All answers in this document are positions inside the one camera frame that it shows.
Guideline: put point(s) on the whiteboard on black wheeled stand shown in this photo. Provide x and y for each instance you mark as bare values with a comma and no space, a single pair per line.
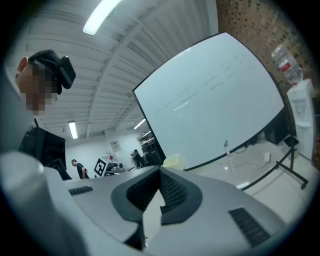
212,105

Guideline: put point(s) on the cream box with red button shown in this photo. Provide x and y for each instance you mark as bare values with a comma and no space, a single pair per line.
172,162

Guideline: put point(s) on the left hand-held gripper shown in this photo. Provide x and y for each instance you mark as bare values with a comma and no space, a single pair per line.
101,167

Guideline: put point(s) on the clear water bottle red label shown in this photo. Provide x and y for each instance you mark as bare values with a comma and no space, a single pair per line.
287,65

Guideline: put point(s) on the long ceiling light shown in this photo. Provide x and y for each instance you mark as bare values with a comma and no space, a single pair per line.
100,15
73,129
139,123

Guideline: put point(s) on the metal storage shelf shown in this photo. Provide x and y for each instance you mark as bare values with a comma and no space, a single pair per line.
146,140

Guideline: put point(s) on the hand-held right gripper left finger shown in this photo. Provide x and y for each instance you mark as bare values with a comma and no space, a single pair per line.
100,200

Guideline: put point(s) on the black office chair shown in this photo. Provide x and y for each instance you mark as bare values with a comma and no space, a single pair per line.
153,158

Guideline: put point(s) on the white wall poster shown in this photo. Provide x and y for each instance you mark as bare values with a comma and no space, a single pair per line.
115,146

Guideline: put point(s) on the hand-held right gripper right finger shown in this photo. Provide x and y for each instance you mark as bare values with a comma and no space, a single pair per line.
212,200

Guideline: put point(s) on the black head-mounted camera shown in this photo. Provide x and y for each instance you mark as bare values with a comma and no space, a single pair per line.
66,72

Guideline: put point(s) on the black cabinet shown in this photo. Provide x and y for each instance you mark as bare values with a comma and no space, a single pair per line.
275,130

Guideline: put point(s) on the white water dispenser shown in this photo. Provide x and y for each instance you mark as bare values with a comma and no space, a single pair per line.
302,117

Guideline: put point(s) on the person's head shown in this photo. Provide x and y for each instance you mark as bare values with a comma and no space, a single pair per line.
37,85

